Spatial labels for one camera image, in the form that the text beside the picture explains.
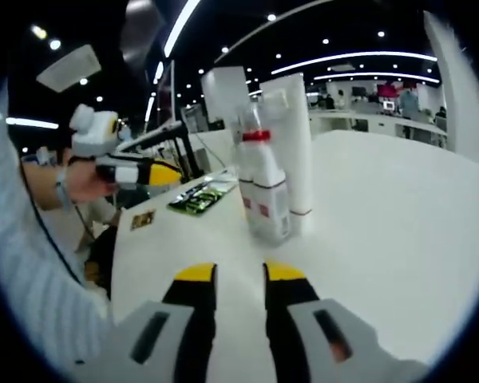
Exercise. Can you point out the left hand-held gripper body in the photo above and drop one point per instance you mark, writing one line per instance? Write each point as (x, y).
(93, 133)

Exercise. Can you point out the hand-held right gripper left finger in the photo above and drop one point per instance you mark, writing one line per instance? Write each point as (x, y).
(191, 319)

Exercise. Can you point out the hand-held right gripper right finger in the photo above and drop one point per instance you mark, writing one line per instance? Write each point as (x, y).
(287, 319)

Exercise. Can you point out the gold skincare sachet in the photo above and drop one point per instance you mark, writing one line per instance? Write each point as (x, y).
(143, 220)

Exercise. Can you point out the dark green skincare sachet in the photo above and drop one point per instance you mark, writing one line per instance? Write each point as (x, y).
(195, 201)

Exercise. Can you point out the small white skincare sachet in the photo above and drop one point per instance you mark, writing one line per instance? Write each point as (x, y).
(223, 181)

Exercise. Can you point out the white skincare bottle red collar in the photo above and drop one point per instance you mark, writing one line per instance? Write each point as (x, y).
(256, 135)

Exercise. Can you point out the tall white skincare tube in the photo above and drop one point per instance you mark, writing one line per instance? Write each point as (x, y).
(301, 159)

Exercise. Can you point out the person's left hand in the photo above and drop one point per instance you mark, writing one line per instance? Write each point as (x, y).
(84, 181)

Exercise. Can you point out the open laptop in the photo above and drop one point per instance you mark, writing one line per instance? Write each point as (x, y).
(151, 135)

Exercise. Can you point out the black laptop stand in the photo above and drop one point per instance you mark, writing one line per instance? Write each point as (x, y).
(187, 155)

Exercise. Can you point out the light wristband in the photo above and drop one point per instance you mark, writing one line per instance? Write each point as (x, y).
(63, 187)

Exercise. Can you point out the person's white knit sweater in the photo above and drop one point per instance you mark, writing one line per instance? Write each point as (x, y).
(24, 259)

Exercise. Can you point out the white office counter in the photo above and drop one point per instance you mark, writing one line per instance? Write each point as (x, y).
(343, 121)

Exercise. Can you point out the red wall poster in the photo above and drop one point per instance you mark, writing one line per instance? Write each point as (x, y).
(388, 90)

